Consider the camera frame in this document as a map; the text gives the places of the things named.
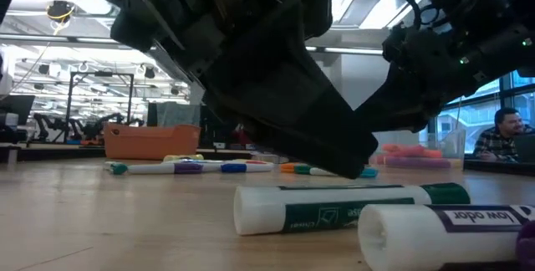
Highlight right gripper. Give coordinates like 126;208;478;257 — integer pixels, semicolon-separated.
354;27;482;135

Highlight pink highlighter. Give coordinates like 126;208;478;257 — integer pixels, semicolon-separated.
380;143;444;159

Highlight purple highlighter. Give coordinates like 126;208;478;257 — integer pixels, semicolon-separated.
375;156;453;170

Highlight dark green Expo marker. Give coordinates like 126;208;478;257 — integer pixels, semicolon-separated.
232;182;472;237

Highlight green cap mini marker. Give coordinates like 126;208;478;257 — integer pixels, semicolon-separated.
103;161;130;176
293;164;335;177

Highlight person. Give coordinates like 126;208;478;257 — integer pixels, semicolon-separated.
233;124;254;146
473;107;535;164

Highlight clear plastic container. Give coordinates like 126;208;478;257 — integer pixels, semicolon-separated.
369;127;468;171

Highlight long ceiling light bar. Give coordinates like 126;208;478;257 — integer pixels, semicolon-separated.
304;44;388;58

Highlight black partition panel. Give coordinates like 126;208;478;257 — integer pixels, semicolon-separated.
199;103;260;151

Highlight grey partition panel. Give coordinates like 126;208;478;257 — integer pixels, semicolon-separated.
146;101;201;128

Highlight purple cap mini marker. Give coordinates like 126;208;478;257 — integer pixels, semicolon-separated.
126;161;206;176

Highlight dark laptop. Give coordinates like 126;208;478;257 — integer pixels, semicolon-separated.
512;133;535;164

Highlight orange plastic bin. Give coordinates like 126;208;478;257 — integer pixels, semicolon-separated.
103;122;202;161

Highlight black background robot arms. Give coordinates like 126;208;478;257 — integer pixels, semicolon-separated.
32;111;129;142

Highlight black computer monitor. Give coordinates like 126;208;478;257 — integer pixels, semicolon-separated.
0;94;37;126

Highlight dark window frame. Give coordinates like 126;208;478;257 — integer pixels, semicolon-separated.
434;72;535;157

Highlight black metal frame rig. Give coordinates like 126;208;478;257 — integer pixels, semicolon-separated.
66;70;135;142

